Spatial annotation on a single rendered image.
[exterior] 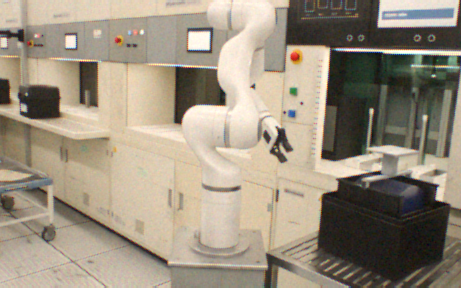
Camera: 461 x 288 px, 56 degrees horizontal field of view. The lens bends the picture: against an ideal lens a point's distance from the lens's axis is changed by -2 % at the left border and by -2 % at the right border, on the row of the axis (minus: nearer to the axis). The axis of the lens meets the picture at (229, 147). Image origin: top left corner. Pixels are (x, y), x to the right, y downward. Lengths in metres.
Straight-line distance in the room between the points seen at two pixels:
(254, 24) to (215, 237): 0.65
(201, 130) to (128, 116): 1.85
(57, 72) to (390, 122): 3.03
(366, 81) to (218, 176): 1.28
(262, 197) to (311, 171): 0.32
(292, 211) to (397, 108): 1.00
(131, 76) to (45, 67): 1.50
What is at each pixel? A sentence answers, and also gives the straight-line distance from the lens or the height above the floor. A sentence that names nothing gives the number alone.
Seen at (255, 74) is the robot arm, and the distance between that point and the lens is 1.66.
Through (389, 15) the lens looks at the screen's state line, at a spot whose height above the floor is 1.51.
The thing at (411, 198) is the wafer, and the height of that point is 0.95.
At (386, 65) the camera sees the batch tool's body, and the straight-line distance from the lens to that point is 2.31.
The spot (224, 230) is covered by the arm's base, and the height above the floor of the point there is 0.83.
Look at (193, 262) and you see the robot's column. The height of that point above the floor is 0.76.
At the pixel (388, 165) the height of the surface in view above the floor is 1.04.
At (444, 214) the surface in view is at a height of 0.91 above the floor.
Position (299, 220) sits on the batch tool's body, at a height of 0.62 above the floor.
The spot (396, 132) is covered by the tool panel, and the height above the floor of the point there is 0.96.
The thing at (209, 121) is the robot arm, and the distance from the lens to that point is 1.23.
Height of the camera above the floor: 1.31
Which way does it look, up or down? 11 degrees down
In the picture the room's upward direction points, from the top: 3 degrees clockwise
